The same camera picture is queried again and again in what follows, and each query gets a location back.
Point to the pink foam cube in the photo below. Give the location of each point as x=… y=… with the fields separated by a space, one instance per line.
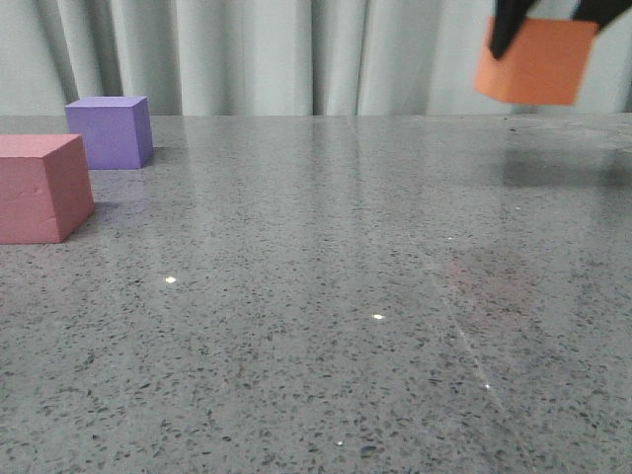
x=45 y=187

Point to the grey-green curtain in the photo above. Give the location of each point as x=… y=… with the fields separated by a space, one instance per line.
x=257 y=58

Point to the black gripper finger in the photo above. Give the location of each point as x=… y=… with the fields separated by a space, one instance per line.
x=601 y=12
x=508 y=19

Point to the orange foam cube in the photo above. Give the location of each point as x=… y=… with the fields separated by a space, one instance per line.
x=544 y=65

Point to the purple foam cube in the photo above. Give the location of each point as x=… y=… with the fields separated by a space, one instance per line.
x=116 y=131

